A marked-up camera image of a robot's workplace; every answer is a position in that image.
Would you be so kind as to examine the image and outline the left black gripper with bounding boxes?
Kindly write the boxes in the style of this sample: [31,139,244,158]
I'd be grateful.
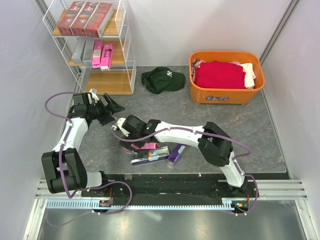
[87,93,125,126]

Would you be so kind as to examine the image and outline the pink toothpaste box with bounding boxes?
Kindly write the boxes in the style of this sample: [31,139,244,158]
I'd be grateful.
[123,142,160,151]
[99,43,114,71]
[91,40,104,69]

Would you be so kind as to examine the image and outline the red white toothpaste box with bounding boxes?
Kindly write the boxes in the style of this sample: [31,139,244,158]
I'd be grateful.
[84,2,114,38]

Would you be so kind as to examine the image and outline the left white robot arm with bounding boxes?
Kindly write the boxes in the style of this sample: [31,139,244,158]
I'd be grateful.
[41,89,125,198]

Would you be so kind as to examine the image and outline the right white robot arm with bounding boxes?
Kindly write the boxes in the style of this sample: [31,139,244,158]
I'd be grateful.
[112,115,247,197]

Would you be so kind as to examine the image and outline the silver R&O toothpaste box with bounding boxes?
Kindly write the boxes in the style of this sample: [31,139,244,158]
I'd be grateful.
[130,146,170,166]

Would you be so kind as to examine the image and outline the purple toothpaste box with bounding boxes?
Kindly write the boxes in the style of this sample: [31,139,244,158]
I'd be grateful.
[167,144,186,167]

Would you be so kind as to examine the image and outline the dark green baseball cap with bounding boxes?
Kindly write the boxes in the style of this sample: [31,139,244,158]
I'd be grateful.
[141,66,186,95]

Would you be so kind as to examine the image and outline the patterned cloth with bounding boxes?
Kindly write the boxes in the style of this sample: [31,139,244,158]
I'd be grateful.
[191,59,206,82]

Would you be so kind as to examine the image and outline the red folded cloth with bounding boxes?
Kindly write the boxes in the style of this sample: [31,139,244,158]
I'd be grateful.
[194,61,246,89]

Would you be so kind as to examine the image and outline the orange plastic basket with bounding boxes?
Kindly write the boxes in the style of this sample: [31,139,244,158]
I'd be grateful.
[188,51,265,105]

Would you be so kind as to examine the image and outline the white pink cloth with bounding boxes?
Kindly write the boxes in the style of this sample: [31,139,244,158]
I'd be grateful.
[231,61,256,89]

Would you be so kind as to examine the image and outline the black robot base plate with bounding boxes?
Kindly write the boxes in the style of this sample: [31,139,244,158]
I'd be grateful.
[81,173,257,199]

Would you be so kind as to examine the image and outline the white wire wooden shelf rack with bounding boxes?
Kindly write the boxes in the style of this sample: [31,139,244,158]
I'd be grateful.
[42,0,136,95]

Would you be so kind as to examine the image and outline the grey cable duct rail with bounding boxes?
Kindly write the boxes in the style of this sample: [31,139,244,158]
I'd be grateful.
[46,199,240,211]

